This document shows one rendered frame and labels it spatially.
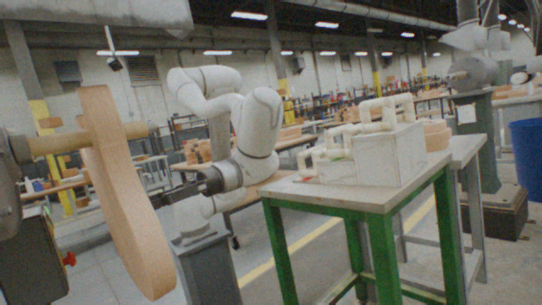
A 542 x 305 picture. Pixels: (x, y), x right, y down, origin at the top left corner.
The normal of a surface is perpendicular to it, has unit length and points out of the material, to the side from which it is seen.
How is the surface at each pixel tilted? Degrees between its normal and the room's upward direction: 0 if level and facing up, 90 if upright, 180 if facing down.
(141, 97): 90
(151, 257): 91
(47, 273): 90
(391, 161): 90
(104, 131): 101
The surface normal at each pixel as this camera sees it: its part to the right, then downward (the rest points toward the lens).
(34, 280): 0.64, -0.01
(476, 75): -0.67, 0.29
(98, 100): 0.57, -0.23
